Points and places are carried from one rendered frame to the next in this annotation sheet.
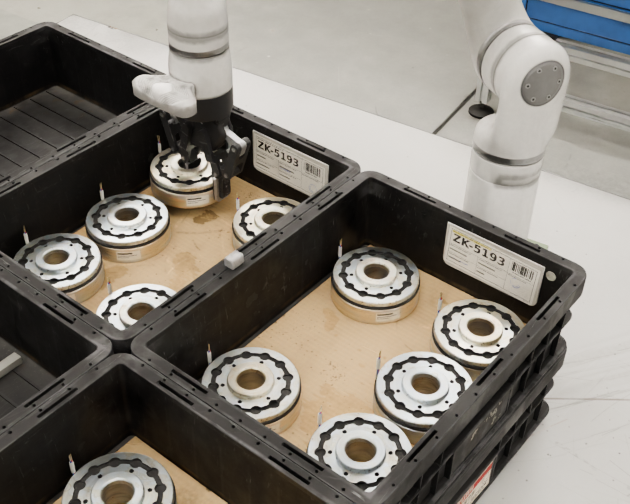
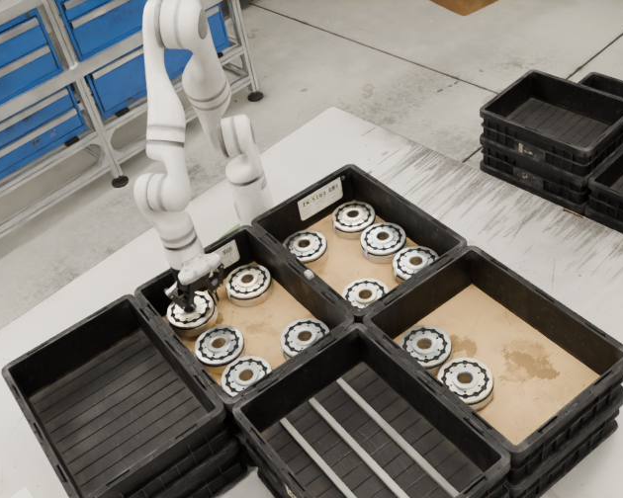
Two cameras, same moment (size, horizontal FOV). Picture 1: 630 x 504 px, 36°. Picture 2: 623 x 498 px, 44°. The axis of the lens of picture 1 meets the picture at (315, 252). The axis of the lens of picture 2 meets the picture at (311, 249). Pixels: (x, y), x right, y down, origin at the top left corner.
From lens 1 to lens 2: 1.23 m
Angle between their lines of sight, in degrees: 48
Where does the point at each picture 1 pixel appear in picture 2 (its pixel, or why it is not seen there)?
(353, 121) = (100, 274)
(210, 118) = not seen: hidden behind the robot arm
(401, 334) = (337, 248)
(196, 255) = (250, 323)
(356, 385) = (365, 268)
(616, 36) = not seen: outside the picture
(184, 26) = (187, 228)
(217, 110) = not seen: hidden behind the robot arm
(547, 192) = (209, 203)
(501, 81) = (245, 143)
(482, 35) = (218, 137)
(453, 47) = not seen: outside the picture
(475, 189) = (254, 200)
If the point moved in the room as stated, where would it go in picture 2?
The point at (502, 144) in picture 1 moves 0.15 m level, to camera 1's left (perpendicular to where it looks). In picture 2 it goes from (258, 169) to (236, 209)
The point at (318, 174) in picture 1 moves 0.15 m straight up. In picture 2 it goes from (230, 249) to (215, 198)
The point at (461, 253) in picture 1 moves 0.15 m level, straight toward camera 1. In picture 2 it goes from (308, 208) to (366, 221)
